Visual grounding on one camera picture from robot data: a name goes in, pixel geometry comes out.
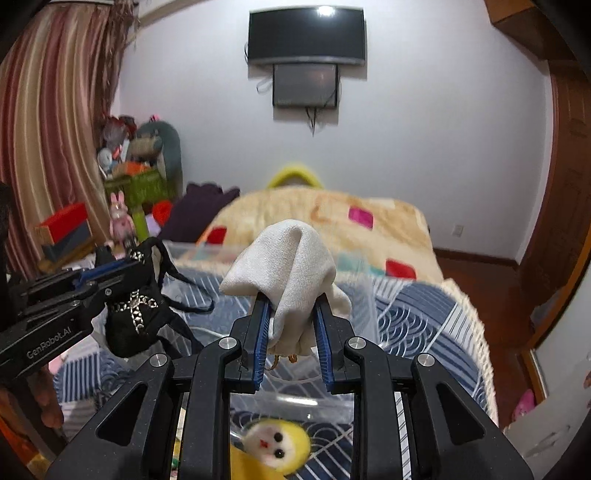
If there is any black chain-trimmed pouch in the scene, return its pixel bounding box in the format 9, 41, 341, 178
94, 237, 215, 359

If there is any white cloth pouch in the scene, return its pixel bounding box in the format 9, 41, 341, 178
219, 219, 352, 357

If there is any red and blue box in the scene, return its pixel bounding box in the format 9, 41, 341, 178
35, 202, 92, 262

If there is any pink rabbit figurine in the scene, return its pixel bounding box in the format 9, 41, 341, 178
109, 191, 136, 251

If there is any blue patterned table cloth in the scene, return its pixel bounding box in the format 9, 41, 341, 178
54, 275, 498, 479

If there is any clear plastic storage box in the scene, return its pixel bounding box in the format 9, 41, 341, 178
163, 241, 379, 441

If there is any beige patchwork plush blanket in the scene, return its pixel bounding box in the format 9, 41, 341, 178
195, 185, 445, 283

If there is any green storage box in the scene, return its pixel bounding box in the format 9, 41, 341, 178
104, 169, 176, 208

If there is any yellow monkey plush toy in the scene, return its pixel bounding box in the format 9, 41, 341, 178
230, 418, 311, 479

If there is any dark purple cloth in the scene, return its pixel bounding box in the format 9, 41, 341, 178
157, 183, 240, 243

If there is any grey green plush toy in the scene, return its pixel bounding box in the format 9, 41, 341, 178
126, 120, 182, 187

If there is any striped red curtain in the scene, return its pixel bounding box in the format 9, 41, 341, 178
1, 1, 135, 277

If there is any wooden door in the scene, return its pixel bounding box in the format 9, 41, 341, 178
519, 59, 591, 319

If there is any small wall-mounted screen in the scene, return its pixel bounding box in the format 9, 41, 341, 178
273, 63, 339, 109

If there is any wall-mounted black television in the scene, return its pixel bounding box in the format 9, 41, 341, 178
247, 5, 367, 65

